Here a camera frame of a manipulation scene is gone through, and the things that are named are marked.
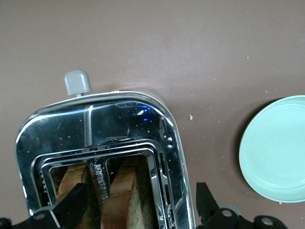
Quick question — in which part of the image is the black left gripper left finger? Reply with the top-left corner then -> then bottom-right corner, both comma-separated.
0,182 -> 88,229

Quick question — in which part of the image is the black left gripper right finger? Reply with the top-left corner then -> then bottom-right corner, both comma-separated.
195,182 -> 286,229

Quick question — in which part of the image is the brown bread slice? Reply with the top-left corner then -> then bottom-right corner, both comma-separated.
56,163 -> 101,229
101,156 -> 156,229

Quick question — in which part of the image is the mint green plate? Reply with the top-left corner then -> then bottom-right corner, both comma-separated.
239,94 -> 305,204

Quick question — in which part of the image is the beige chrome toaster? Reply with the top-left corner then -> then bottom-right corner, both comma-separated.
15,69 -> 194,229

